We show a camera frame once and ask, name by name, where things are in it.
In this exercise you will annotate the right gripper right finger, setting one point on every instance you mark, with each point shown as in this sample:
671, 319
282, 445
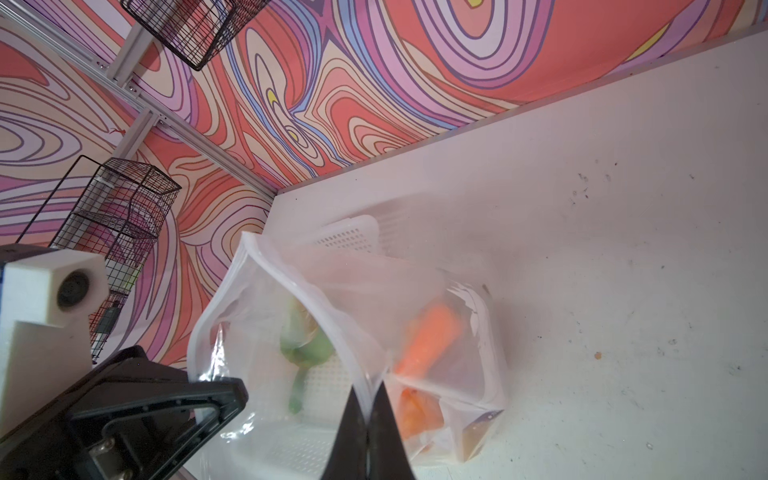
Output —
387, 459

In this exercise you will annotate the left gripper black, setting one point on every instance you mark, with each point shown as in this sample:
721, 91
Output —
129, 418

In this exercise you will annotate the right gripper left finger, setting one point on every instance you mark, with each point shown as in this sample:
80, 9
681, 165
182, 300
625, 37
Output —
348, 458

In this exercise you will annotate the orange toy pumpkin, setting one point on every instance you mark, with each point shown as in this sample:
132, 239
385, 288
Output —
417, 412

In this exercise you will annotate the tan toy potato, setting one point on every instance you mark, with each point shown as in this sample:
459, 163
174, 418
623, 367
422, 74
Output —
474, 435

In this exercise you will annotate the green toy lettuce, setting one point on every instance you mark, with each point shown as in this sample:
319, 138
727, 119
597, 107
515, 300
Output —
304, 344

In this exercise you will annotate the orange toy carrot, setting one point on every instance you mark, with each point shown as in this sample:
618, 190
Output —
438, 328

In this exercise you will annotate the clear zip top bag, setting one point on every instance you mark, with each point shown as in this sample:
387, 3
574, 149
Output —
369, 306

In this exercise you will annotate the small black device in basket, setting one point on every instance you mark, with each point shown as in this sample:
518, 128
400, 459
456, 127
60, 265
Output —
108, 320

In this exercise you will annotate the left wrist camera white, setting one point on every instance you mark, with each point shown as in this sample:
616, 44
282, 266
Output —
47, 297

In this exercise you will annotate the black wire basket left wall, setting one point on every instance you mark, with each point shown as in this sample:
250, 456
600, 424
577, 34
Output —
119, 215

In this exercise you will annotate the black wire basket wall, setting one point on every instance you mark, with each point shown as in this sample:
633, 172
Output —
119, 215
194, 30

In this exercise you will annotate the black wire basket back wall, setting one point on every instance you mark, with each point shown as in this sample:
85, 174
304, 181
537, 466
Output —
194, 30

